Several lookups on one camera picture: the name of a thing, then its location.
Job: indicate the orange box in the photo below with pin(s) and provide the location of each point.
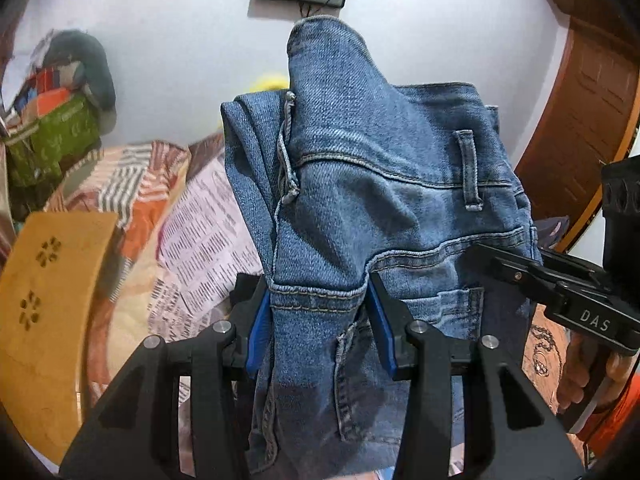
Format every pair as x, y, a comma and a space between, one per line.
52, 97

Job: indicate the brown wooden door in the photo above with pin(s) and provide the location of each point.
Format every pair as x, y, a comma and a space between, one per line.
585, 110

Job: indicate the green fabric storage box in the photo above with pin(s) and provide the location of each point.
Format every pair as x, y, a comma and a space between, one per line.
55, 135

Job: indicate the wooden lap desk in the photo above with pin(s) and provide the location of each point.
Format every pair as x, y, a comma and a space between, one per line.
50, 335

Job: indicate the printed blanket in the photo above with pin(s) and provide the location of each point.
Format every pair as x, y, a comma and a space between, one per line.
200, 230

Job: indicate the person's right hand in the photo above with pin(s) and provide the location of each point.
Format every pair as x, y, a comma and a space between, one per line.
575, 375

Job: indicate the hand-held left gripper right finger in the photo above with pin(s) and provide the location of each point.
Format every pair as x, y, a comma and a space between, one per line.
381, 330

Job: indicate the grey plush pillow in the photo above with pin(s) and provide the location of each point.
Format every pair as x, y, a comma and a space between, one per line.
100, 80

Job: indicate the pile of clothes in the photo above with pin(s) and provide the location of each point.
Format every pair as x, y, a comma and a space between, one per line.
30, 65

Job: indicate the blue denim pants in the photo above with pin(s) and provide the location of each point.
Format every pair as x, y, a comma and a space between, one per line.
375, 160

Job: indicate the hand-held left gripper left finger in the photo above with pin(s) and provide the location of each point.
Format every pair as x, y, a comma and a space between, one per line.
257, 330

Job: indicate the yellow foam tube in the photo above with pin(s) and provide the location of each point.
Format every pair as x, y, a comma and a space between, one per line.
270, 82

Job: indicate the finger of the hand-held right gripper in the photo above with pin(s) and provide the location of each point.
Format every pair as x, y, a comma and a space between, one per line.
510, 270
570, 262

